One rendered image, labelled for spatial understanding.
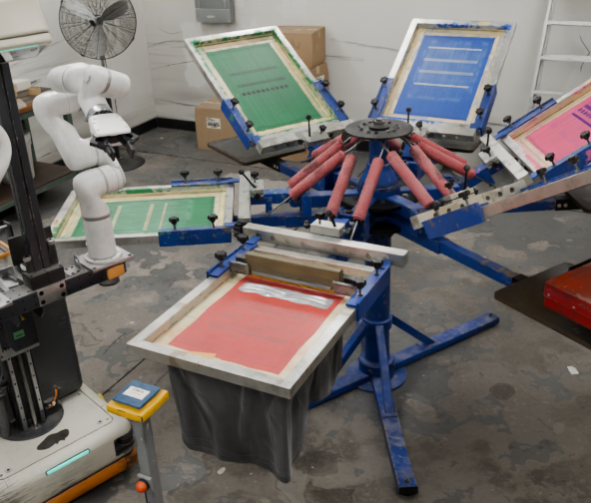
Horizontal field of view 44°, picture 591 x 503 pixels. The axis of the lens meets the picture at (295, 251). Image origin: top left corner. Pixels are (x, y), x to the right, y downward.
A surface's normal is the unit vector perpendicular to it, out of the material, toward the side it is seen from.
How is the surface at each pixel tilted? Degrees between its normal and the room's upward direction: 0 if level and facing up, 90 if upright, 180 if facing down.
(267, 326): 0
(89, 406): 0
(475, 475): 0
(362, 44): 90
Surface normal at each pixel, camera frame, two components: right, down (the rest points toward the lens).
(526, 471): -0.04, -0.90
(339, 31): -0.45, 0.41
